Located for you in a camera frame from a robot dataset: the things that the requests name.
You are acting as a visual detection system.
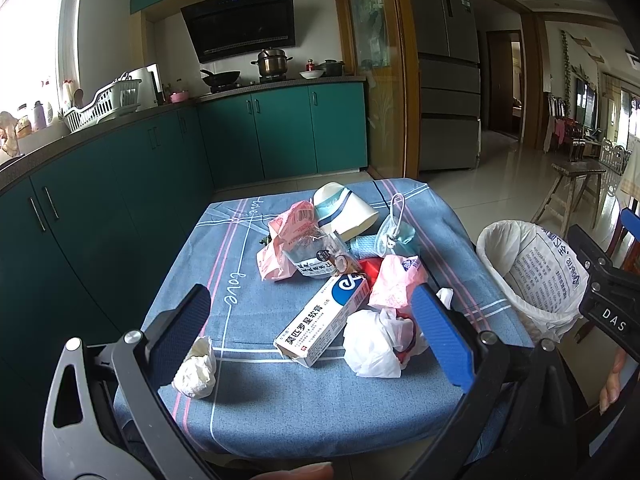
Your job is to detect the white lined trash bin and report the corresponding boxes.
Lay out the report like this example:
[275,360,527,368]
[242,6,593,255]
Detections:
[476,220,589,342]

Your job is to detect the clear plastic printed wrapper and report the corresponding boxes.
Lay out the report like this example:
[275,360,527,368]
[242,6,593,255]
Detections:
[284,229,362,278]

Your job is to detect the pink white wrapper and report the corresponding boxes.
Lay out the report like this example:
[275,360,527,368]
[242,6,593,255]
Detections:
[368,255,428,316]

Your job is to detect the steel stock pot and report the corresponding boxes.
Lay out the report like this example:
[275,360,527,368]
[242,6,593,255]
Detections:
[250,49,293,80]

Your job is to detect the white paper cup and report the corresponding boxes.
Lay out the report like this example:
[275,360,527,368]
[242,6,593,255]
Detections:
[311,182,378,242]

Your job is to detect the right hand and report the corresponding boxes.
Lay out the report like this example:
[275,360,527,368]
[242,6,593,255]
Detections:
[599,348,638,415]

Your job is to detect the pink bowl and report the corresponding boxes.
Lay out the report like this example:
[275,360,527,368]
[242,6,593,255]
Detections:
[169,90,190,103]

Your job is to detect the white bowl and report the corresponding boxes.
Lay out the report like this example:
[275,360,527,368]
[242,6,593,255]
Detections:
[299,70,324,80]

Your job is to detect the wooden stool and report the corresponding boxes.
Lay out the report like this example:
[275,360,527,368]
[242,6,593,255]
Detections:
[532,159,606,238]

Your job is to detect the white tissue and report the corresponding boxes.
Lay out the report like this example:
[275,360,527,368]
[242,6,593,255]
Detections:
[171,337,217,399]

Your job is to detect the left hand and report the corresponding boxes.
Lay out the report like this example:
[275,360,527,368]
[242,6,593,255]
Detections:
[252,462,334,480]

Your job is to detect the grey refrigerator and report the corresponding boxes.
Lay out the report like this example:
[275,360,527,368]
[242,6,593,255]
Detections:
[410,0,482,172]

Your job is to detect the blue plaid tablecloth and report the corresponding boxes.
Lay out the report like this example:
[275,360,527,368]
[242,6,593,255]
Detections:
[142,179,533,458]

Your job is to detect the black range hood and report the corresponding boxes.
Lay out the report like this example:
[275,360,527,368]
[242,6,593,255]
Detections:
[181,0,296,64]

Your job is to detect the black wok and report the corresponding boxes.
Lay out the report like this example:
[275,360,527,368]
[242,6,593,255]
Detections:
[201,68,241,93]

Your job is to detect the red wrapper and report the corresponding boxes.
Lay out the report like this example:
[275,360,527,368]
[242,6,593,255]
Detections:
[358,257,383,287]

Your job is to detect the white plastic bag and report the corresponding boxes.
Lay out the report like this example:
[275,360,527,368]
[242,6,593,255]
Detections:
[343,286,430,379]

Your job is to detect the white dish rack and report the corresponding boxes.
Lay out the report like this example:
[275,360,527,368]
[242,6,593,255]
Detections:
[64,74,142,133]

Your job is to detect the white blue medicine box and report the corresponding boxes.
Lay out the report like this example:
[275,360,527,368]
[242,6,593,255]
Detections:
[273,274,370,367]

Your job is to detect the pink plastic bag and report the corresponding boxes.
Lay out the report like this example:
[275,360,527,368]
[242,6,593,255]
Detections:
[256,200,317,282]

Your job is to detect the dark cooking pot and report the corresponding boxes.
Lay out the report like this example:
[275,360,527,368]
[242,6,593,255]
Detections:
[318,60,344,77]

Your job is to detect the green lower cabinets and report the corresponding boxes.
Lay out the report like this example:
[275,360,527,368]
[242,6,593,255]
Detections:
[1,77,367,458]

